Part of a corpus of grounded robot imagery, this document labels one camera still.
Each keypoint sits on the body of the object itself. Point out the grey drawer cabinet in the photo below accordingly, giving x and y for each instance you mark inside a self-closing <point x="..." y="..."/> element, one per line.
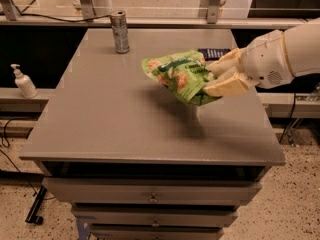
<point x="108" y="120"/>

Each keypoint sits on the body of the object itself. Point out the silver metal can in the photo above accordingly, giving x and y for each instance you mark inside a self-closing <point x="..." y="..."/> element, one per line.
<point x="120" y="31"/>

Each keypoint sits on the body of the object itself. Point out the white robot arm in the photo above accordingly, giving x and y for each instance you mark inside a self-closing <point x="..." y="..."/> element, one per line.
<point x="302" y="46"/>

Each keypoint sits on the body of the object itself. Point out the bottom grey drawer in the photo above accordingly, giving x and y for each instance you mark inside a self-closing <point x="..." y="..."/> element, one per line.
<point x="116" y="232"/>

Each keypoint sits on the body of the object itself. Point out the blue rxbar blueberry bar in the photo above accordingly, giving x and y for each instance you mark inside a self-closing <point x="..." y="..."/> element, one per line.
<point x="212" y="54"/>

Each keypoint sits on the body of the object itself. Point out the black metal floor stand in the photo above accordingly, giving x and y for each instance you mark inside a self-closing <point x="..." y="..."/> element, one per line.
<point x="33" y="217"/>

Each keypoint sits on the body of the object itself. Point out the top grey drawer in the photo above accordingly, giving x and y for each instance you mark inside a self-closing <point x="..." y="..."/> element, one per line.
<point x="154" y="192"/>

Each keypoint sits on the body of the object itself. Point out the middle grey drawer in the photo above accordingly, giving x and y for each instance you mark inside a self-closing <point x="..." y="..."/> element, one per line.
<point x="158" y="216"/>

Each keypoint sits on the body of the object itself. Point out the grey drawer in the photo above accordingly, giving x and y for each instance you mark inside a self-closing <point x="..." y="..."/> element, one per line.
<point x="116" y="232"/>
<point x="154" y="192"/>
<point x="158" y="216"/>

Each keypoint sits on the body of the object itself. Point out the white pump bottle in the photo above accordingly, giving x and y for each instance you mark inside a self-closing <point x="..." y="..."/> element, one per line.
<point x="23" y="82"/>

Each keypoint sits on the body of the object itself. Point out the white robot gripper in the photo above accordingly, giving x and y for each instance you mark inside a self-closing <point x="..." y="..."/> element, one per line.
<point x="265" y="61"/>

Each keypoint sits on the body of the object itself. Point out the green rice chip bag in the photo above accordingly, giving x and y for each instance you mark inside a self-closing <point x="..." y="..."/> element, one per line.
<point x="183" y="74"/>

